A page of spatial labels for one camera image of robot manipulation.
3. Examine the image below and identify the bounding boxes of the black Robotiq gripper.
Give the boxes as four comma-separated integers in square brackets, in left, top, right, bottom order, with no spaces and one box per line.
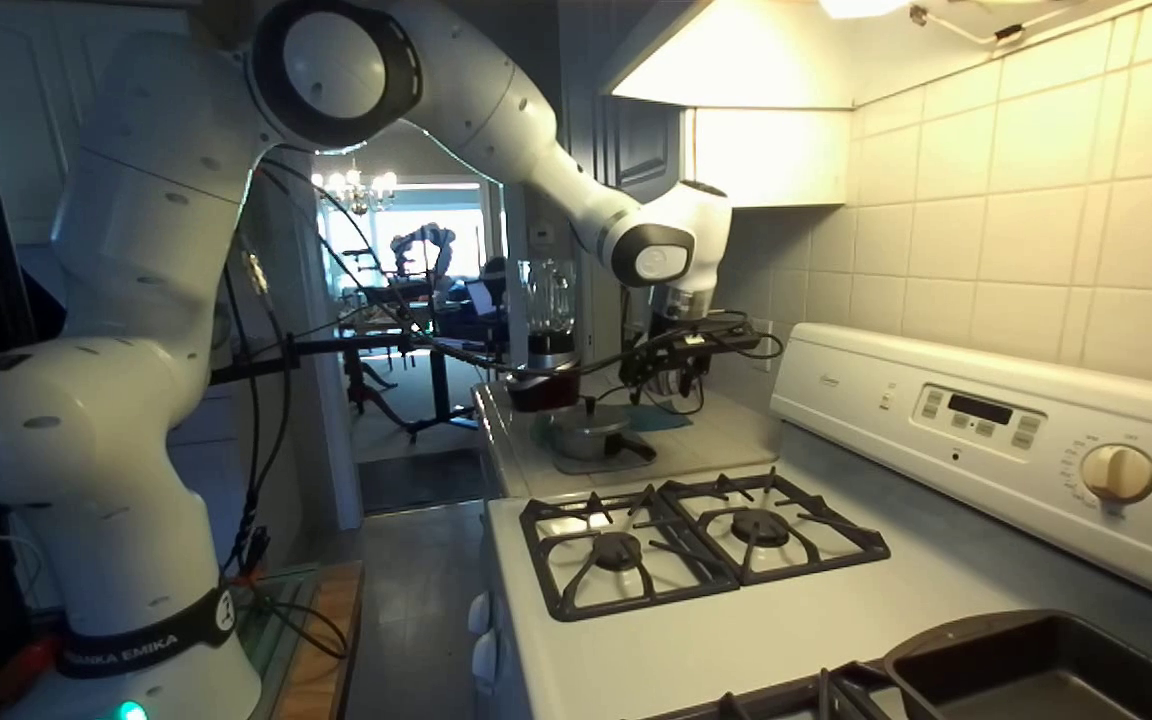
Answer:
[616,313,757,406]

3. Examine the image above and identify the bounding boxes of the white stove knob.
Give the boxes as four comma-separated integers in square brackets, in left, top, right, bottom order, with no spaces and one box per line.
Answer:
[463,583,499,640]
[469,628,507,697]

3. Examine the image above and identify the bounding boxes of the white gas stove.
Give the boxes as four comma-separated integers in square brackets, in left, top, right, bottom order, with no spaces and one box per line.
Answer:
[471,320,1152,720]

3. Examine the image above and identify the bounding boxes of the blue towel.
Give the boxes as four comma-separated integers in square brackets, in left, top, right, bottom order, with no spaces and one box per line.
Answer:
[628,405,696,434]

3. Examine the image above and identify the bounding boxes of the black blender base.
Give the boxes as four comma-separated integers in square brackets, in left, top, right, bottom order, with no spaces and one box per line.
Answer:
[504,366,586,414]

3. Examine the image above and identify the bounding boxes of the glass blender jar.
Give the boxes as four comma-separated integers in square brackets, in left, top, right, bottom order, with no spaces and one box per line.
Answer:
[507,257,584,380]

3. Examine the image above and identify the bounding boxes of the grey burner cap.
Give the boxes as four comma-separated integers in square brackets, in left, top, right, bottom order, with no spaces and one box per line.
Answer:
[586,532,649,573]
[728,509,791,548]

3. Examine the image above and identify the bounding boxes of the black burner grate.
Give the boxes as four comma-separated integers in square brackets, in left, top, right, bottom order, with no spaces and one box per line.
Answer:
[650,658,940,720]
[515,464,896,625]

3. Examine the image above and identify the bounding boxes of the grey upper cabinet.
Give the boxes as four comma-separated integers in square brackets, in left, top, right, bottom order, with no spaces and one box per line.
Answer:
[555,0,855,227]

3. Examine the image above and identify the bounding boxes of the black tripod boom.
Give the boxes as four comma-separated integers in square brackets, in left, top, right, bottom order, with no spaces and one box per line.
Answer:
[208,322,512,448]

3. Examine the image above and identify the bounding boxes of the white range hood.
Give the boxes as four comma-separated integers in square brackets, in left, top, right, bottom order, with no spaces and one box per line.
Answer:
[607,0,1152,111]

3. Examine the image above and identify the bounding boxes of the chandelier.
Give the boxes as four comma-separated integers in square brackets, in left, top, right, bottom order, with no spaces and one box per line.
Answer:
[310,154,398,219]

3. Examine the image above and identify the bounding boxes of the cream timer dial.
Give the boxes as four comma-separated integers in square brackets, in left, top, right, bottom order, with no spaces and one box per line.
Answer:
[1075,441,1152,511]

